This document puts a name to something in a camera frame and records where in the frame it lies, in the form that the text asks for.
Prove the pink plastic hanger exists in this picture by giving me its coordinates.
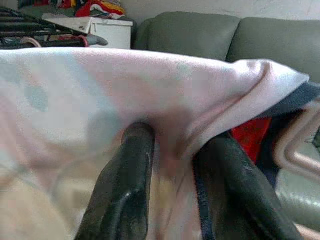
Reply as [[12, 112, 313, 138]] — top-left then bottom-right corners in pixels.
[[77, 34, 89, 48], [274, 101, 320, 176], [18, 36, 43, 49]]

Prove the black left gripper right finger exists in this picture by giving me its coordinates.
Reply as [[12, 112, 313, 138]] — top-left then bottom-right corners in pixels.
[[193, 136, 305, 240]]

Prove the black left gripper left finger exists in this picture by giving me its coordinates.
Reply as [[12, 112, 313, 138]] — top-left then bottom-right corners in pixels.
[[74, 121, 157, 240]]

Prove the red garment with white lining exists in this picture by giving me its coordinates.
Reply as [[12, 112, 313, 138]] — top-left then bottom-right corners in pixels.
[[0, 46, 320, 240]]

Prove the black metal drying rack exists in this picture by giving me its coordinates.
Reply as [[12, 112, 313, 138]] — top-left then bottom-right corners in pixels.
[[0, 6, 109, 50]]

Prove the grey green leather sofa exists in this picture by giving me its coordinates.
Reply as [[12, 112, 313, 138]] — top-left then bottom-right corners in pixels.
[[133, 11, 320, 226]]

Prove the colourful clothes pile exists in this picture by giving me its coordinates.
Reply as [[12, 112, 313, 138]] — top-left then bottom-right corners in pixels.
[[18, 0, 126, 20]]

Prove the white cabinet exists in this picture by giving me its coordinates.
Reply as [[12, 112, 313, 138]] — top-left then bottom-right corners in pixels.
[[41, 13, 135, 50]]

